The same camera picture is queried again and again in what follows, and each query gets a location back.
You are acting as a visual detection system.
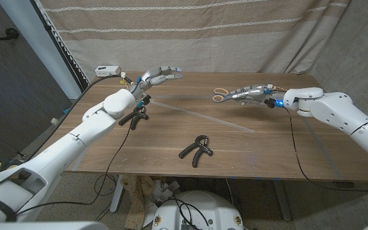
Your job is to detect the black floor cable loop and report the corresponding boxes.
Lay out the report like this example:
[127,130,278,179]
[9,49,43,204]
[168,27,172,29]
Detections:
[93,174,118,197]

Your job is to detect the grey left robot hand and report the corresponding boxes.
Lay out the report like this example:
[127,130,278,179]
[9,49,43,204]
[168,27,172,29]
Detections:
[128,66,184,102]

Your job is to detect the white power strip box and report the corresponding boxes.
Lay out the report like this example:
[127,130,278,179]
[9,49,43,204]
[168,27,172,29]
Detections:
[95,65,122,78]

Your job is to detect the thin black arm wire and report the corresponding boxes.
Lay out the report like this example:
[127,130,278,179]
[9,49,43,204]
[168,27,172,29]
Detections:
[16,103,146,217]
[286,107,368,194]

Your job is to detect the grey table leg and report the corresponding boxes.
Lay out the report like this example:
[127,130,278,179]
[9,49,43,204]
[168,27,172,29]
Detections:
[272,179,293,222]

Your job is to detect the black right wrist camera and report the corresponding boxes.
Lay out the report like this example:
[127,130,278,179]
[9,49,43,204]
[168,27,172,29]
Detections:
[263,98,284,109]

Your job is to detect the orange grey handled scissors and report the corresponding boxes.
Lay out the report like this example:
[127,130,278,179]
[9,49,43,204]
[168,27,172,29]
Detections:
[211,88,236,104]

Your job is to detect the black looped base cable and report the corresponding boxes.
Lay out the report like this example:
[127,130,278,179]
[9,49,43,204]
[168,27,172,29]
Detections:
[169,197,210,229]

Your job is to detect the black zigzag curtain rail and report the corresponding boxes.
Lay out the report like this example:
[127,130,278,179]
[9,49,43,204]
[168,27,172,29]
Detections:
[30,0,91,93]

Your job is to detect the white table leg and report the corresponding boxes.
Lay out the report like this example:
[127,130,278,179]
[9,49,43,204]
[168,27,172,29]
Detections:
[109,174,125,214]

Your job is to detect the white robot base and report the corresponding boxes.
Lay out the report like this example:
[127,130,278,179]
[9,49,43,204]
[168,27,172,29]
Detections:
[151,190,245,230]

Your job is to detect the dark grey door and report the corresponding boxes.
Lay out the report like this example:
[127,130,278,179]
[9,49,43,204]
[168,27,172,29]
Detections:
[0,0,73,160]

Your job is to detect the black door handle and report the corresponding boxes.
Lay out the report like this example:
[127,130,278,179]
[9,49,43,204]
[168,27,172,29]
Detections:
[0,27,20,42]

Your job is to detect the crumpled white paper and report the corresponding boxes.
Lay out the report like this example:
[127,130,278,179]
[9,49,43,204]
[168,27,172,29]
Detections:
[144,178,181,227]

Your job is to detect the beige striped curtain backdrop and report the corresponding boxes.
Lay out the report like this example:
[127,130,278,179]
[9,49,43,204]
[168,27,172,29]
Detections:
[33,0,353,82]

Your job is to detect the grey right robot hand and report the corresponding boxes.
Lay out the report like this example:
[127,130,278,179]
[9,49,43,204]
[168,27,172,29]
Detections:
[228,84,286,106]

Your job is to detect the brown cardboard piece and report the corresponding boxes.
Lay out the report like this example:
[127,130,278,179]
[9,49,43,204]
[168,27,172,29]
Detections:
[121,174,155,230]

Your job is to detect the white door frame post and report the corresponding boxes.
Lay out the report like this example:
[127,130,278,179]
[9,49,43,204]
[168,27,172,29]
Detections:
[0,0,82,100]

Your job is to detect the black hand grip exerciser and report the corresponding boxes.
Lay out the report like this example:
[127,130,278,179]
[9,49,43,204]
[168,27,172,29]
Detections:
[118,106,150,131]
[178,135,213,169]

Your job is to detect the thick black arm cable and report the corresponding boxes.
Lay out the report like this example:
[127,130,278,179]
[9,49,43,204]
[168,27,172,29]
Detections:
[26,73,124,159]

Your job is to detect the stretched clear tape strip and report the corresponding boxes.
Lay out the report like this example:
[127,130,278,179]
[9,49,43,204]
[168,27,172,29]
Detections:
[150,100,256,134]

